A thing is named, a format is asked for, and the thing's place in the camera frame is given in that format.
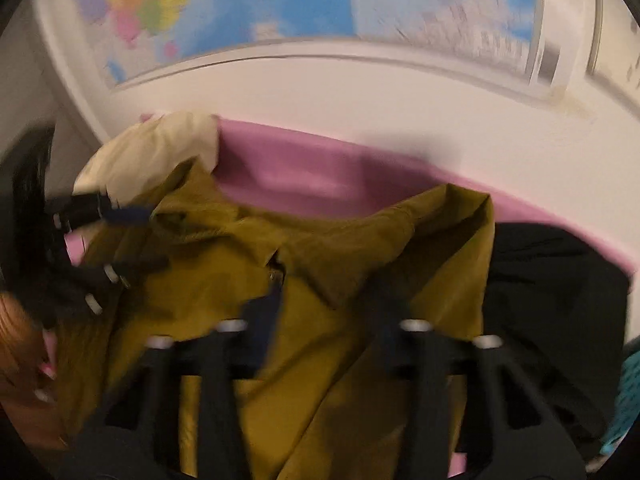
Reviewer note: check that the colourful wall map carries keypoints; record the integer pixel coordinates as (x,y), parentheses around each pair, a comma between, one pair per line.
(516,43)

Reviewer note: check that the olive green jacket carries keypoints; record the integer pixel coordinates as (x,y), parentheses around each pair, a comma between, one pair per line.
(322,407)

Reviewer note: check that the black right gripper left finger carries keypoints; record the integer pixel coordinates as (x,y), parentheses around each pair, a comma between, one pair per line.
(139,433)

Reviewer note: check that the cream yellow garment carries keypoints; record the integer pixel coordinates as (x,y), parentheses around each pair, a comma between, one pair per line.
(144,154)

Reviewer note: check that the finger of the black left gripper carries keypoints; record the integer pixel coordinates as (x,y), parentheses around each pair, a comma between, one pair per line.
(94,287)
(72,212)

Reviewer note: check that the pink daisy bed sheet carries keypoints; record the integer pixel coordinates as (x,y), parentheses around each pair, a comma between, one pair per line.
(309,177)

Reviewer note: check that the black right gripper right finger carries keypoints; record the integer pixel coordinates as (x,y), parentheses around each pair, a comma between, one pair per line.
(469,396)

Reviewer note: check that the black garment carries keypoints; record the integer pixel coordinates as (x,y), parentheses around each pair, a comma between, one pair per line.
(561,307)

